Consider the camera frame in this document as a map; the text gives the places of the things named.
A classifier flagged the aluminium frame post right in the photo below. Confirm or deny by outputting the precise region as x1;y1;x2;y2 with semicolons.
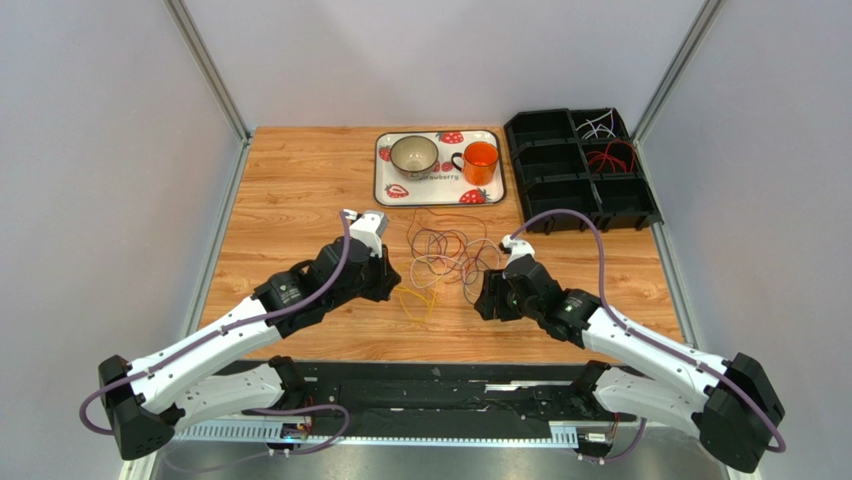
632;0;726;144

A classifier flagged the aluminium frame post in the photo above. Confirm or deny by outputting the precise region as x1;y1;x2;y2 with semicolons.
632;0;726;144
164;0;252;144

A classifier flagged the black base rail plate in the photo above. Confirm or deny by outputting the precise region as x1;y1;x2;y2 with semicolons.
178;359;707;441

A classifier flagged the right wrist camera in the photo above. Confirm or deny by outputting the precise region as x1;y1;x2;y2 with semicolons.
499;235;535;266

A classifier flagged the yellow cable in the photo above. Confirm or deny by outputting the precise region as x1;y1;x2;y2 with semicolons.
397;282;441;324

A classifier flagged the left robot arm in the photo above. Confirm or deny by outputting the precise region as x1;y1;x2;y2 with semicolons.
94;236;401;460

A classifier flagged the black compartment organizer box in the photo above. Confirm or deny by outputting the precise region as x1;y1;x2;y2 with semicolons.
504;107;662;232

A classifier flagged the beige ceramic bowl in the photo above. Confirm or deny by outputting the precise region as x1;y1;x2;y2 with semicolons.
390;135;439;180

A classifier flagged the aluminium frame post left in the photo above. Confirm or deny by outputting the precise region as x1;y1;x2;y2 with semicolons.
164;0;252;144

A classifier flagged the white strawberry tray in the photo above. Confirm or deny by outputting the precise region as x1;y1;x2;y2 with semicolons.
373;130;506;208

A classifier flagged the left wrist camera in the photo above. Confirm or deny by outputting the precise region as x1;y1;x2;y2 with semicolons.
342;209;389;258

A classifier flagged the orange mug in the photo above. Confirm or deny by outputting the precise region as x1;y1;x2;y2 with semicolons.
450;141;499;186

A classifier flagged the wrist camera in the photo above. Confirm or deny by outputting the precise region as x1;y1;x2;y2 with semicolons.
499;235;535;266
342;209;389;258

